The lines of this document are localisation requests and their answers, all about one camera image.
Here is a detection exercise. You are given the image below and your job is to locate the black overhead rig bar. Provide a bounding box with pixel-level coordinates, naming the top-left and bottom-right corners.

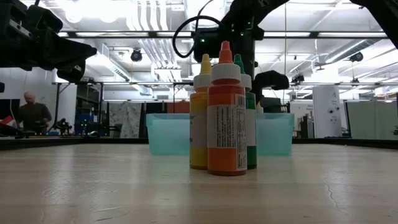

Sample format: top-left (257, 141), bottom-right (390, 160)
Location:
top-left (57, 30), bottom-right (389, 40)

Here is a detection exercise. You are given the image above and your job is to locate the large green colouring bottle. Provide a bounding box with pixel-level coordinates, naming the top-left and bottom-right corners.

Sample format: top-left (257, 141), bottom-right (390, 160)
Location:
top-left (233, 54), bottom-right (258, 170)

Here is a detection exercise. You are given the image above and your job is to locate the thin hanging cable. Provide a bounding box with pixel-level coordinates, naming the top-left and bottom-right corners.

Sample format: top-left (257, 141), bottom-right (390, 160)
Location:
top-left (283, 0), bottom-right (287, 105)

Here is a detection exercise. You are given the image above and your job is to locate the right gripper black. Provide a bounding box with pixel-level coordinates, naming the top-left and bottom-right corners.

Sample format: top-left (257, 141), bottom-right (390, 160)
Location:
top-left (229, 26), bottom-right (290, 106)

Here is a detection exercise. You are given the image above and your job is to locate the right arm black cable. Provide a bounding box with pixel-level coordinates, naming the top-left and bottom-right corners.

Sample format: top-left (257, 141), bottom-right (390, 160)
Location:
top-left (172, 0), bottom-right (225, 59)

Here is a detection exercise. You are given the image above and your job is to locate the black desk monitor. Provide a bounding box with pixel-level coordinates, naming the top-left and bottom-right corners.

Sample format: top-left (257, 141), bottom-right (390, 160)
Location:
top-left (262, 96), bottom-right (285, 114)

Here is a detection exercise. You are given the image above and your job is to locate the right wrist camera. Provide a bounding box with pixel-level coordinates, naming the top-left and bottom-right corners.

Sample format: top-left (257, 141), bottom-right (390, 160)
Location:
top-left (192, 27), bottom-right (225, 63)

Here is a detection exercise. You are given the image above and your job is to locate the patterned grey cloth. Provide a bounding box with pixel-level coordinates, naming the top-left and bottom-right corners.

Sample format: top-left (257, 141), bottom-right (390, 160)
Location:
top-left (108, 101), bottom-right (142, 139)

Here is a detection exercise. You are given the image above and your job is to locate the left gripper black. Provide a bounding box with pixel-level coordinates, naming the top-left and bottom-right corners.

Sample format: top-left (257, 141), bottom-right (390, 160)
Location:
top-left (0, 0), bottom-right (98, 83)

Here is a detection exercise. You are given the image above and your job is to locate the black wall monitor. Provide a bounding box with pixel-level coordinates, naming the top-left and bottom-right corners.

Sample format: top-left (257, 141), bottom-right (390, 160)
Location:
top-left (0, 98), bottom-right (21, 121)

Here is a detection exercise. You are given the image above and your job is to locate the silver ventilation duct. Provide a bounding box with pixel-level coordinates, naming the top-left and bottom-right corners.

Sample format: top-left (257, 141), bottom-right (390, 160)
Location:
top-left (183, 0), bottom-right (228, 31)

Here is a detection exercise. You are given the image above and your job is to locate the large orange colouring bottle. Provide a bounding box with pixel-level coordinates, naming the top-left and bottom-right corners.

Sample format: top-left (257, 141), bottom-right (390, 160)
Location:
top-left (206, 41), bottom-right (248, 177)

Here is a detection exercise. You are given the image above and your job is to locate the black ceiling spotlight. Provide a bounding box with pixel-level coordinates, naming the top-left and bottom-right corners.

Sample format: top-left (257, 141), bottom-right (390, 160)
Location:
top-left (348, 51), bottom-right (364, 63)
top-left (290, 73), bottom-right (305, 85)
top-left (129, 48), bottom-right (144, 63)

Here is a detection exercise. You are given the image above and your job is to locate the large yellow colouring bottle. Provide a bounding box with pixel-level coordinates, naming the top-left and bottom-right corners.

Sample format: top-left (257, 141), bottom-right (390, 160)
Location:
top-left (189, 54), bottom-right (214, 170)

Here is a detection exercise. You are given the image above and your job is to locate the grey partition screen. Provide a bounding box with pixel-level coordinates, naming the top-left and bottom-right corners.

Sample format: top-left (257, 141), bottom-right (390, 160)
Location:
top-left (343, 100), bottom-right (398, 140)

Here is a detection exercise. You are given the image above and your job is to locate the small red object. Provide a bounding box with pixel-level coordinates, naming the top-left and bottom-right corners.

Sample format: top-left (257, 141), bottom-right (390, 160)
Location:
top-left (0, 115), bottom-right (16, 127)

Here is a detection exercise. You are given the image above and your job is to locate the green translucent plastic bin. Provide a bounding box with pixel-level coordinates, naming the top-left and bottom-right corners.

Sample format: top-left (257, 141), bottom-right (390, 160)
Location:
top-left (146, 112), bottom-right (295, 157)

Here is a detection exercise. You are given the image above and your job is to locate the person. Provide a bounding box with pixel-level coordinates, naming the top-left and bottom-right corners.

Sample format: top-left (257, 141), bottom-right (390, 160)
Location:
top-left (17, 91), bottom-right (53, 135)

